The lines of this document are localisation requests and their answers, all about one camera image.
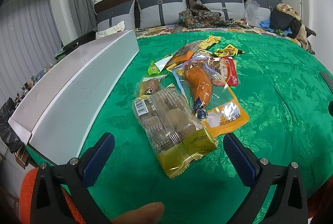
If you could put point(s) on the clear gold pastry bag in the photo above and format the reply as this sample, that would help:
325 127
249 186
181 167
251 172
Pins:
176 136

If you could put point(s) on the person's left hand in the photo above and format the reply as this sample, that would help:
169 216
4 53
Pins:
148 214

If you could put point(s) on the yellow red snack packet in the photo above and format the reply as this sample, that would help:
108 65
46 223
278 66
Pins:
228 51

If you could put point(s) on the red fish snack packet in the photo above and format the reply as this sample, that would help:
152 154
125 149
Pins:
226 71

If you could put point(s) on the grey pillow far right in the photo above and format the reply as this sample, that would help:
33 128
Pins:
265 8

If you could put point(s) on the black clothes pile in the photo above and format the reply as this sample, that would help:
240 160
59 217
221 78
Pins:
282 21

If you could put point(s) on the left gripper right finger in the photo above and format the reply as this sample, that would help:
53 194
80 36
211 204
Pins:
289 202

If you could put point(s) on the green brocade bedspread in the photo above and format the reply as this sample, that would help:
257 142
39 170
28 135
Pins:
279 110

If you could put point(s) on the beige patterned garment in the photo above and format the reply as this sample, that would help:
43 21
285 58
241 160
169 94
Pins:
303 35

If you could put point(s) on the clear orange snack pouch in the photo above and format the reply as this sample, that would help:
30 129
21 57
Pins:
181 55

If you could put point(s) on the floral patterned blanket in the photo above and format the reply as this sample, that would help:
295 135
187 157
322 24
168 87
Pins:
199 16

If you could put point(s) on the white bag on bed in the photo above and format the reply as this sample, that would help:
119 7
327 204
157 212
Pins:
110 31

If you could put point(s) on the grey pillow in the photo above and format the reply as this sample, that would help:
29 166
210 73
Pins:
112 16
265 8
155 13
229 9

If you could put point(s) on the white cardboard box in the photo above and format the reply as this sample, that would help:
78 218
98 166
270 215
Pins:
55 117

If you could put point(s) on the small green snack packet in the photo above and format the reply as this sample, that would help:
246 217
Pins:
153 69

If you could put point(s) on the orange chicken leg packet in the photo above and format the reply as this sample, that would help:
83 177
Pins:
208 99

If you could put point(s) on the clear plastic bag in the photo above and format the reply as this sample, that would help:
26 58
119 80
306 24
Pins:
250 13

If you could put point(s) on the plain yellow snack packet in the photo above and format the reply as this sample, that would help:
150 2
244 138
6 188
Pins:
210 41

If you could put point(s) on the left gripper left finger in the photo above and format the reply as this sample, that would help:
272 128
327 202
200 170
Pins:
49 204

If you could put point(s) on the orange sleeve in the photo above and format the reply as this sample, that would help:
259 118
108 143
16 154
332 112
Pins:
25 198

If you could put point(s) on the small brown snack packet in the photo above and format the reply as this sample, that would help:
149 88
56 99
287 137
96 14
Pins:
149 85

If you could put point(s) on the black garbage bag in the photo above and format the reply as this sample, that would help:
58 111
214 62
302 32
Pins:
8 135

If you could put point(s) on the grey pillow far left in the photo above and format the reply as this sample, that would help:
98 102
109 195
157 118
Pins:
112 16

